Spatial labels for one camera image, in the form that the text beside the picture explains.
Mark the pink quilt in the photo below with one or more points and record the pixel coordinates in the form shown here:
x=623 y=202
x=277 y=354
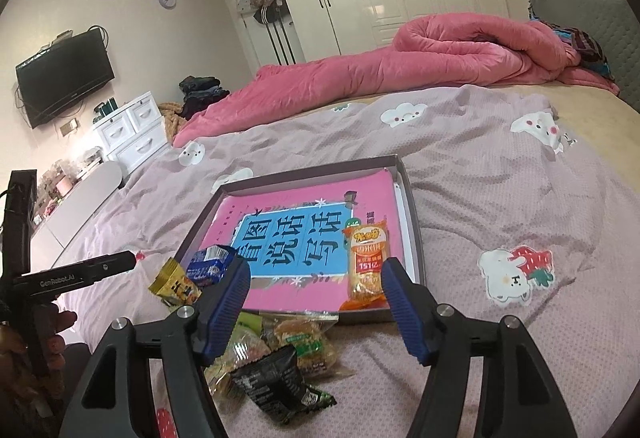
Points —
x=400 y=63

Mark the blue snack packet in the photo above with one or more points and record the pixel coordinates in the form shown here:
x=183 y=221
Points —
x=207 y=265

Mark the white drawer cabinet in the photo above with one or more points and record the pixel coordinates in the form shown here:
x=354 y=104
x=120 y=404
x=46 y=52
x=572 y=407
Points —
x=135 y=133

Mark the pile of cosmetics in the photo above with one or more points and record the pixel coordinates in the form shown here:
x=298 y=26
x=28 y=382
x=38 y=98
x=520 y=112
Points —
x=62 y=185

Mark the black snack packet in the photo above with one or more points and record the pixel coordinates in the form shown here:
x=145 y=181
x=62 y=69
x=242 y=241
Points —
x=270 y=378

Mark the printed pink bed sheet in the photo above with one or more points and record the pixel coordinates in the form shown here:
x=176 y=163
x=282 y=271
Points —
x=500 y=198

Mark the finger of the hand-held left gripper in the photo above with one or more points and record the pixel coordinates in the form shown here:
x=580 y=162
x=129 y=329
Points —
x=112 y=263

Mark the pile of dark clothes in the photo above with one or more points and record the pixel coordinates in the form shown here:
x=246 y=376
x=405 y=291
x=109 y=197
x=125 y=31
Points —
x=202 y=95

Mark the pile of striped clothes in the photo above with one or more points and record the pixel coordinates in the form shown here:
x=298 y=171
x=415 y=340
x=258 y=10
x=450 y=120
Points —
x=587 y=43

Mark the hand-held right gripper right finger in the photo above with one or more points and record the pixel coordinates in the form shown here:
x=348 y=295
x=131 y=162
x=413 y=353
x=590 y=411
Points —
x=405 y=313

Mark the green snack packet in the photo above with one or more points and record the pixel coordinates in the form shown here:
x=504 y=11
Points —
x=249 y=325

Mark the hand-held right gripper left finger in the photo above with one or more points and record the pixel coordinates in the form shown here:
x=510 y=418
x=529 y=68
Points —
x=227 y=303

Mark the brown knitted blanket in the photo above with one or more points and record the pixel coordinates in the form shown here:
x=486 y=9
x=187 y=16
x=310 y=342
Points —
x=172 y=123

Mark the small yellow cake packet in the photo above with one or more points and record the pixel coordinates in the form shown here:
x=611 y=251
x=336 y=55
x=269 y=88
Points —
x=220 y=373

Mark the dark green bottles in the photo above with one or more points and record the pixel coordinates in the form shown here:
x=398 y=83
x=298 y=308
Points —
x=107 y=108

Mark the grey cardboard box tray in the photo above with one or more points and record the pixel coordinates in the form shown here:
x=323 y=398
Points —
x=310 y=175

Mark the pink and blue book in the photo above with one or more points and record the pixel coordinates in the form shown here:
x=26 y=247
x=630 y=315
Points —
x=280 y=298

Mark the gold snack packet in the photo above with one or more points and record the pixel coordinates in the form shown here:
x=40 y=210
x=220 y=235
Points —
x=170 y=285

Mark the orange snack packet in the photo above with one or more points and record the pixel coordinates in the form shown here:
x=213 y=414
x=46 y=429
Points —
x=365 y=263

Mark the person's left hand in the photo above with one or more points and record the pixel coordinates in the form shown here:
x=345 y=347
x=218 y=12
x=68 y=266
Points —
x=57 y=335

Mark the white oval table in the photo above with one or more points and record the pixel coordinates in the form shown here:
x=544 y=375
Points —
x=80 y=203

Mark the clear green-label pastry packet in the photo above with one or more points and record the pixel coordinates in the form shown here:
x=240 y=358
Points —
x=300 y=343

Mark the grey quilted headboard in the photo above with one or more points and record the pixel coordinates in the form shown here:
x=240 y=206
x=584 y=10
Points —
x=600 y=18

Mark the black flat television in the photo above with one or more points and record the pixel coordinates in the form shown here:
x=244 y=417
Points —
x=65 y=78

